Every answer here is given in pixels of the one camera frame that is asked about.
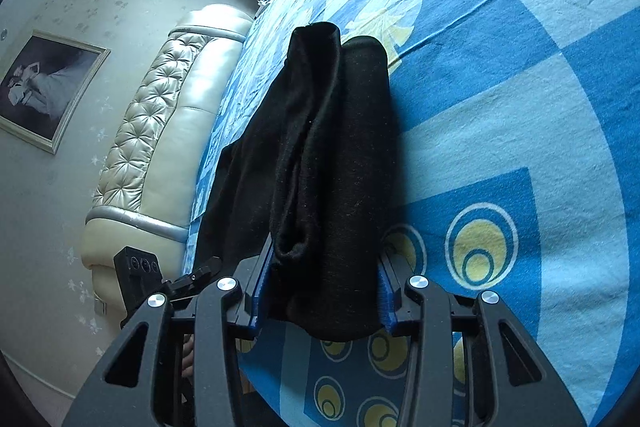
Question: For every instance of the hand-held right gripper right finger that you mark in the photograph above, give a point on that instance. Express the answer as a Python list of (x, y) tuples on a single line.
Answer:
[(386, 302)]

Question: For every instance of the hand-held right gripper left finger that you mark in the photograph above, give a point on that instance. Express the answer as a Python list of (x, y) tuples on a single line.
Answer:
[(256, 292)]

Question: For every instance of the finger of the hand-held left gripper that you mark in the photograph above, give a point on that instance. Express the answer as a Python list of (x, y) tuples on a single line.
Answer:
[(195, 279)]

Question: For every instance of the black pants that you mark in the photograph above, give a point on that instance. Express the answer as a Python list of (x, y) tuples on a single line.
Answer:
[(340, 157)]

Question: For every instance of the cream leather headboard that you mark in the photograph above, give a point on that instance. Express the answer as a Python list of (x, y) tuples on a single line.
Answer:
[(185, 132)]

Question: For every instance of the blue patterned bed sheet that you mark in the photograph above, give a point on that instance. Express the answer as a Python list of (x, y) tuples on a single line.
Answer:
[(500, 107)]

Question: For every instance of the framed wall picture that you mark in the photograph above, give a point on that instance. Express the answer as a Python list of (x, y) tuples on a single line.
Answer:
[(45, 87)]

